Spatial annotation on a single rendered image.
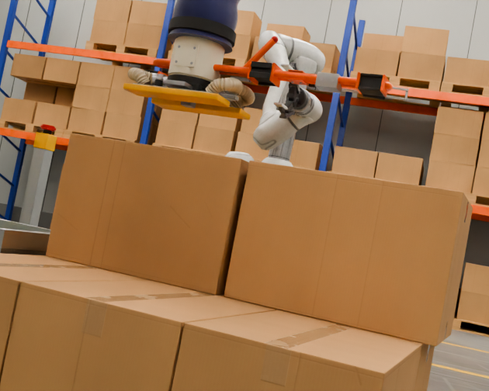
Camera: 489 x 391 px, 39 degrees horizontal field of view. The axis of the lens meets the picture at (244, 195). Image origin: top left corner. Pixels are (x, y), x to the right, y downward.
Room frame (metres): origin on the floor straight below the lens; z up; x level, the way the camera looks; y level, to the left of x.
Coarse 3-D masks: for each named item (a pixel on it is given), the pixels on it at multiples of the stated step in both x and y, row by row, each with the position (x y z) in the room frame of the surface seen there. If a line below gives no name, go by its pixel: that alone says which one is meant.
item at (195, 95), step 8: (160, 80) 2.20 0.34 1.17; (128, 88) 2.19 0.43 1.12; (136, 88) 2.18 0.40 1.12; (144, 88) 2.17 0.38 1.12; (152, 88) 2.16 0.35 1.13; (160, 88) 2.15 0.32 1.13; (168, 88) 2.14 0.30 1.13; (176, 88) 2.14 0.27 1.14; (192, 88) 2.15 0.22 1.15; (200, 88) 2.15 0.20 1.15; (144, 96) 2.27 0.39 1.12; (152, 96) 2.24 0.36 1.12; (160, 96) 2.21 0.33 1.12; (168, 96) 2.18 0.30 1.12; (176, 96) 2.15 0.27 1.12; (184, 96) 2.13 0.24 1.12; (192, 96) 2.11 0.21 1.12; (200, 96) 2.10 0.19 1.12; (208, 96) 2.09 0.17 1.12; (216, 96) 2.08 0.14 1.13; (208, 104) 2.18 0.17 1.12; (216, 104) 2.16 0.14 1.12; (224, 104) 2.13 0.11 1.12
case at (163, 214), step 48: (96, 144) 2.15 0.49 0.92; (144, 144) 2.09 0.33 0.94; (96, 192) 2.14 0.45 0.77; (144, 192) 2.08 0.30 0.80; (192, 192) 2.02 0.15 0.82; (240, 192) 2.01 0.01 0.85; (48, 240) 2.19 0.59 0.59; (96, 240) 2.13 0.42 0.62; (144, 240) 2.07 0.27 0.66; (192, 240) 2.01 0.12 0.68; (192, 288) 2.00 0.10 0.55
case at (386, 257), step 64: (256, 192) 1.96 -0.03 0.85; (320, 192) 1.89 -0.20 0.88; (384, 192) 1.82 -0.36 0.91; (448, 192) 1.76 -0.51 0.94; (256, 256) 1.95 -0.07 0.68; (320, 256) 1.88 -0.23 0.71; (384, 256) 1.81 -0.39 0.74; (448, 256) 1.75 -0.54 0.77; (384, 320) 1.80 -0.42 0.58; (448, 320) 1.94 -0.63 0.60
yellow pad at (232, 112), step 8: (160, 104) 2.37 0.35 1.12; (168, 104) 2.35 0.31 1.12; (176, 104) 2.34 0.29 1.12; (200, 104) 2.31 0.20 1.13; (200, 112) 2.39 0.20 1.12; (208, 112) 2.36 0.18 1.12; (216, 112) 2.32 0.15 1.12; (224, 112) 2.29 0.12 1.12; (232, 112) 2.26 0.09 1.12; (240, 112) 2.26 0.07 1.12
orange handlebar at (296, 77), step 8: (160, 64) 2.29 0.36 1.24; (168, 64) 2.28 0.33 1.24; (216, 64) 2.21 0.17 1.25; (232, 72) 2.20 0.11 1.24; (240, 72) 2.18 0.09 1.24; (280, 72) 2.13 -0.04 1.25; (288, 72) 2.12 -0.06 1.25; (296, 72) 2.11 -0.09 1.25; (304, 72) 2.12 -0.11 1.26; (280, 80) 2.18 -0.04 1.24; (288, 80) 2.16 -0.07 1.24; (296, 80) 2.12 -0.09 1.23; (304, 80) 2.14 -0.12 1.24; (312, 80) 2.10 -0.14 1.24; (344, 80) 2.05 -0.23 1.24; (352, 80) 2.04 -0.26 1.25
